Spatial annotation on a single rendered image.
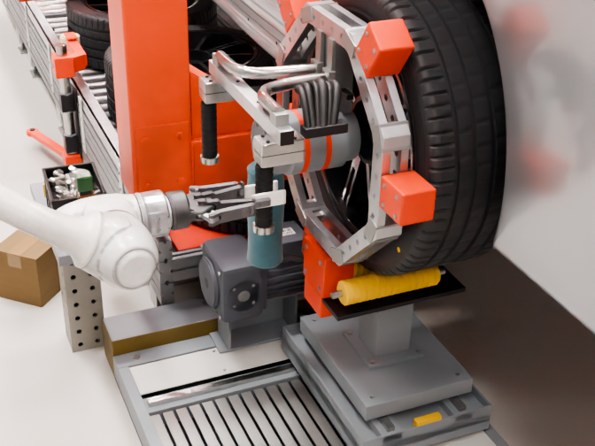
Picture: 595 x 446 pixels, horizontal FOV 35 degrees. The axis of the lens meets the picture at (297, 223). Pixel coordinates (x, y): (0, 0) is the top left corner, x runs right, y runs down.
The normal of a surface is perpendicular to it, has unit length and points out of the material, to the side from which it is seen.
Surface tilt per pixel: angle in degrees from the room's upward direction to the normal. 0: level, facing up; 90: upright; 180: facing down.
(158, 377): 0
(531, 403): 0
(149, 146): 90
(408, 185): 0
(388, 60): 125
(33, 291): 90
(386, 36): 35
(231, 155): 90
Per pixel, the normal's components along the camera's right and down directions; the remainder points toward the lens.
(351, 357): 0.03, -0.87
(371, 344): -0.92, 0.18
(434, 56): 0.29, -0.34
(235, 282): 0.39, 0.46
